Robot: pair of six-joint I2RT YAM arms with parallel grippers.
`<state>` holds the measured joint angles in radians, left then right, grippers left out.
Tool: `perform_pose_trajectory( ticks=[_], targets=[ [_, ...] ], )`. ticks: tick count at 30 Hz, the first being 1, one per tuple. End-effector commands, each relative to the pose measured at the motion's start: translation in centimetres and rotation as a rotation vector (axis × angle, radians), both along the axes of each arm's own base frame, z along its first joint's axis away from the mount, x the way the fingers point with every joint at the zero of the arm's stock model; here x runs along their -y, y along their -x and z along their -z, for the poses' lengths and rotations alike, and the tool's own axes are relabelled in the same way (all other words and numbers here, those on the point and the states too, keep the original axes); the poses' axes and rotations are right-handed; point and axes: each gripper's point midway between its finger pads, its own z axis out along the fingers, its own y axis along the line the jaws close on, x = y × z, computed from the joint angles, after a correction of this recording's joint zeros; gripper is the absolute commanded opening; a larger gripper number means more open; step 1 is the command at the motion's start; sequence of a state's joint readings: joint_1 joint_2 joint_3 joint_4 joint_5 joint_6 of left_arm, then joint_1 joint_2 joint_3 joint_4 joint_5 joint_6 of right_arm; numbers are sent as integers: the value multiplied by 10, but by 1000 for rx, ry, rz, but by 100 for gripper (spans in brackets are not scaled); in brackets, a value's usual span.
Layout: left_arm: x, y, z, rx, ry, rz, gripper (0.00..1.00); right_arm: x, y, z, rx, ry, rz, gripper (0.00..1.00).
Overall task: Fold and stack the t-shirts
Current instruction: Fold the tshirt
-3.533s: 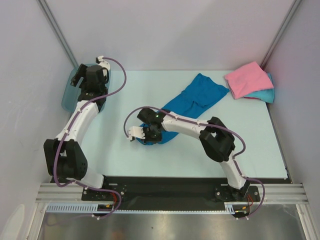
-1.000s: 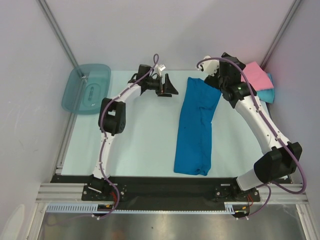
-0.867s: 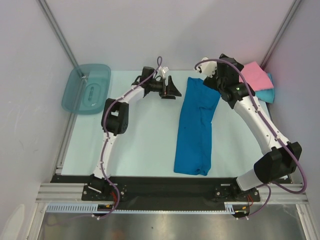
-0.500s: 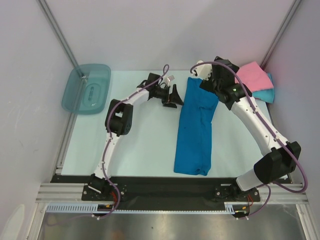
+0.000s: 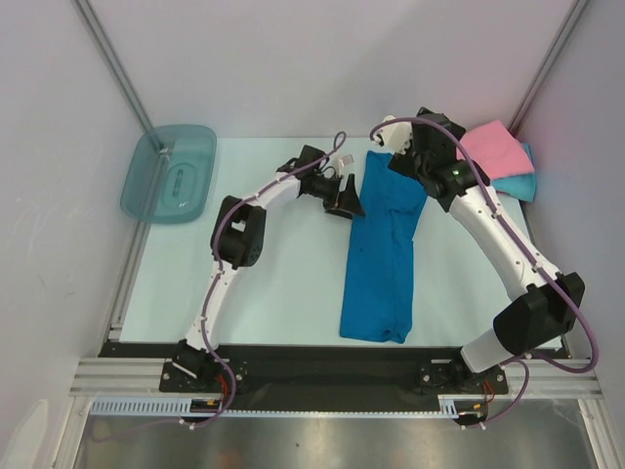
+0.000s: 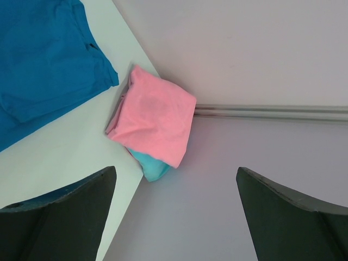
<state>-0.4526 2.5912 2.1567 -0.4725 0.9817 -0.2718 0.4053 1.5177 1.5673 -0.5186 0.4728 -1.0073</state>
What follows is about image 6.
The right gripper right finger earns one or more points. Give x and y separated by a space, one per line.
286 224

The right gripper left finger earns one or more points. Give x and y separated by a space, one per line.
64 224

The light blue folded t shirt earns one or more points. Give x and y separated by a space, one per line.
153 169

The pink folded t shirt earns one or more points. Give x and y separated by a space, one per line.
154 118

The right aluminium corner post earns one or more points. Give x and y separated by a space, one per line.
274 112

